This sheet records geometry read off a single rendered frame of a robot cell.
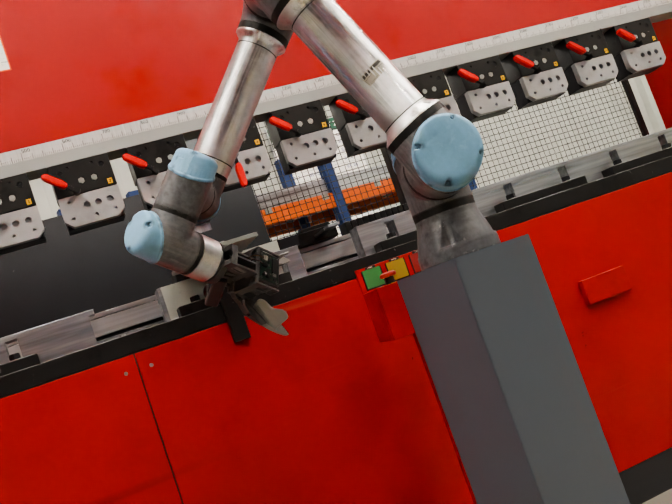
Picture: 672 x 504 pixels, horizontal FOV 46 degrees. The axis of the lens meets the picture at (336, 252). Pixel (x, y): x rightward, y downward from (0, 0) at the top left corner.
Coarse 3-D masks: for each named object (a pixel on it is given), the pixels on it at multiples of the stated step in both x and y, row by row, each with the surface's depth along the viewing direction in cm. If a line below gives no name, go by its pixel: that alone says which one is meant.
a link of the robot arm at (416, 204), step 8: (392, 160) 146; (400, 168) 143; (400, 176) 144; (400, 184) 146; (408, 184) 139; (408, 192) 143; (416, 192) 139; (464, 192) 141; (408, 200) 144; (416, 200) 142; (424, 200) 141; (432, 200) 140; (440, 200) 140; (448, 200) 140; (416, 208) 142; (424, 208) 141
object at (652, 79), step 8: (656, 24) 326; (664, 24) 322; (656, 32) 327; (664, 32) 323; (664, 40) 324; (664, 48) 326; (664, 64) 328; (656, 72) 333; (664, 72) 329; (648, 80) 339; (656, 80) 335; (664, 80) 331; (656, 88) 336; (664, 88) 332; (656, 96) 337; (664, 96) 333; (656, 104) 338; (664, 104) 334; (664, 112) 336; (664, 120) 337
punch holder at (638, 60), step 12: (624, 24) 260; (636, 24) 261; (648, 24) 263; (612, 36) 260; (636, 36) 260; (648, 36) 262; (612, 48) 262; (624, 48) 258; (636, 48) 259; (648, 48) 260; (660, 48) 262; (624, 60) 258; (636, 60) 258; (648, 60) 259; (660, 60) 261; (624, 72) 261; (636, 72) 259; (648, 72) 267
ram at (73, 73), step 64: (0, 0) 202; (64, 0) 207; (128, 0) 212; (192, 0) 218; (384, 0) 235; (448, 0) 242; (512, 0) 249; (576, 0) 256; (64, 64) 204; (128, 64) 209; (192, 64) 214; (320, 64) 225; (448, 64) 238; (0, 128) 197; (64, 128) 201; (192, 128) 211
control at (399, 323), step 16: (400, 256) 193; (384, 272) 192; (384, 288) 175; (368, 304) 188; (384, 304) 175; (400, 304) 175; (384, 320) 177; (400, 320) 175; (384, 336) 183; (400, 336) 174
